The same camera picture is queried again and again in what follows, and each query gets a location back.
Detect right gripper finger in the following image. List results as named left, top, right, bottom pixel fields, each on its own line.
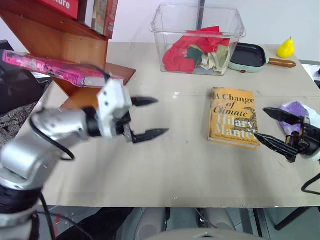
left=262, top=107, right=305, bottom=125
left=253, top=132, right=299, bottom=164

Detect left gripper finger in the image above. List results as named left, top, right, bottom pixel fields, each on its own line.
left=132, top=128, right=171, bottom=145
left=131, top=96, right=160, bottom=108

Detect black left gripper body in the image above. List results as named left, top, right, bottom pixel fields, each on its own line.
left=112, top=96, right=137, bottom=145

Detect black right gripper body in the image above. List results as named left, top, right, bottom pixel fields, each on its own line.
left=285, top=115, right=320, bottom=157

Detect pink book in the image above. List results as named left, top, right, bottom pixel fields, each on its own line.
left=1, top=49, right=126, bottom=89

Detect yellow book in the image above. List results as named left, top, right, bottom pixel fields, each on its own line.
left=207, top=86, right=261, bottom=151

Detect dark red book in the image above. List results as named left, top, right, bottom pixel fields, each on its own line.
left=103, top=0, right=119, bottom=39

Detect dark olive book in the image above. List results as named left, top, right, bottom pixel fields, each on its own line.
left=90, top=0, right=109, bottom=35

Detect wooden bookshelf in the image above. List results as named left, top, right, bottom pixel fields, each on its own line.
left=0, top=0, right=137, bottom=111

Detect red book with white lettering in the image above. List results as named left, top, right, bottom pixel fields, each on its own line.
left=34, top=0, right=82, bottom=21

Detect purple cloth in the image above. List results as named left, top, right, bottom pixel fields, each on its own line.
left=279, top=99, right=319, bottom=138

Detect red cloth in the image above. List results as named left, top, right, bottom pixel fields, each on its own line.
left=162, top=25, right=231, bottom=74

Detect yellow toy pear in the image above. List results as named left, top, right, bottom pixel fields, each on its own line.
left=276, top=36, right=296, bottom=59

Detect mint green electric pan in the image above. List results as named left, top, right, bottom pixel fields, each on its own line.
left=228, top=42, right=297, bottom=74

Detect dark green cloth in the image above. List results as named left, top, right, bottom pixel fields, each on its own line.
left=187, top=44, right=204, bottom=60

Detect black table leg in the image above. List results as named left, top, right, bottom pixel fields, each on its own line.
left=274, top=205, right=313, bottom=232

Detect beige cloth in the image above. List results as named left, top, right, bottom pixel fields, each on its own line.
left=197, top=45, right=231, bottom=76

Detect grey rounded shape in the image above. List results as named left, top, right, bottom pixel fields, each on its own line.
left=134, top=207, right=167, bottom=240
left=203, top=207, right=237, bottom=233

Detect clear plastic bin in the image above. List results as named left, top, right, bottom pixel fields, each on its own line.
left=149, top=2, right=247, bottom=76

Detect black rounded shape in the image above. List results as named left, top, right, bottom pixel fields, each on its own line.
left=56, top=206, right=135, bottom=240

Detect grey patterned fabric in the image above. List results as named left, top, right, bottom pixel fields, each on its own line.
left=0, top=101, right=39, bottom=149

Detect black chair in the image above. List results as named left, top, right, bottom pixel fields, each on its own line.
left=0, top=39, right=53, bottom=115

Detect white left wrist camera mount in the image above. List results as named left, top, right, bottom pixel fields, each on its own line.
left=96, top=78, right=133, bottom=138

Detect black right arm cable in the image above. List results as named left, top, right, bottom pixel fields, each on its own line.
left=300, top=173, right=320, bottom=196

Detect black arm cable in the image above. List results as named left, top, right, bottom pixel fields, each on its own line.
left=300, top=173, right=320, bottom=196
left=29, top=63, right=112, bottom=162

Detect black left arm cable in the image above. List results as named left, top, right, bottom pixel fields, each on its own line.
left=29, top=63, right=112, bottom=162

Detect thin black body cable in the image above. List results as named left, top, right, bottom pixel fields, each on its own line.
left=36, top=191, right=96, bottom=240

